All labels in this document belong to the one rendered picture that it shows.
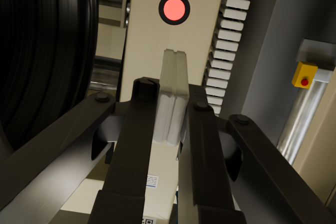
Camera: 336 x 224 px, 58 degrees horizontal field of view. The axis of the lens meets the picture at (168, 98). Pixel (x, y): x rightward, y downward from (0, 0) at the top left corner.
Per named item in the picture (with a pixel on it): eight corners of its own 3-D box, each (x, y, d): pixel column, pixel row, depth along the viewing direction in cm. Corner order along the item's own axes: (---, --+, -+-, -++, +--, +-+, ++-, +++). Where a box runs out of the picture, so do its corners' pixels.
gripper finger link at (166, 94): (163, 145, 15) (149, 143, 15) (168, 89, 22) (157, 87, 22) (174, 93, 14) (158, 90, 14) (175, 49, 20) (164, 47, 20)
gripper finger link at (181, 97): (174, 93, 14) (190, 95, 14) (175, 49, 20) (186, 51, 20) (163, 146, 15) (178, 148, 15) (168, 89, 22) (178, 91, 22)
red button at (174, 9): (186, 0, 43) (182, 22, 44) (186, -1, 44) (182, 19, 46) (165, -3, 42) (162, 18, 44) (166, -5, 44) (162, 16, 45)
